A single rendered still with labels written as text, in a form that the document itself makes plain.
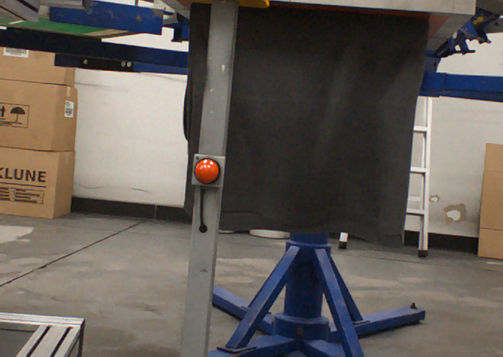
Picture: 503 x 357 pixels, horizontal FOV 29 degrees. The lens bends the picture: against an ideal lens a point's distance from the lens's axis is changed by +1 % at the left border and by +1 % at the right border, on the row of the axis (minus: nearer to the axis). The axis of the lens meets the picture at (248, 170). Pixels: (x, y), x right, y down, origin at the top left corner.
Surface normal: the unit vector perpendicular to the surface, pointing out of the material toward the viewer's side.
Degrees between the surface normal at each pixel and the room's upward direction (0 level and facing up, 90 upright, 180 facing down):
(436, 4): 90
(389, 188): 89
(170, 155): 90
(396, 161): 88
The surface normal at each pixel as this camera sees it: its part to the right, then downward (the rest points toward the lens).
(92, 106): -0.11, 0.04
